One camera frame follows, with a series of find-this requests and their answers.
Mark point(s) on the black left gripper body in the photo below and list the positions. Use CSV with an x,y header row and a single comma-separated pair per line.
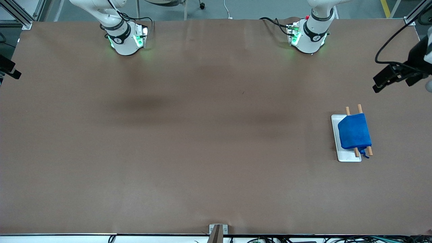
x,y
415,58

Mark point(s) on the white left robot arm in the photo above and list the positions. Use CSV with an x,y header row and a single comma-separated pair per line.
x,y
312,35

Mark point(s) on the grey chair base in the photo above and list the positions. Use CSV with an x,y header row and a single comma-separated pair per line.
x,y
185,8

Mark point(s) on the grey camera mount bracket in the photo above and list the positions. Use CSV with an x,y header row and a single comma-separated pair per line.
x,y
218,233

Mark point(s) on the blue microfiber towel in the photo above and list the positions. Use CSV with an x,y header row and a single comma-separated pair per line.
x,y
354,131

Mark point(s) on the brown table cover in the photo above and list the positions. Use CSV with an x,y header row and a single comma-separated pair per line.
x,y
216,168

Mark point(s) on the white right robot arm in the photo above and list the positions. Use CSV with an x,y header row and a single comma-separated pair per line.
x,y
123,45

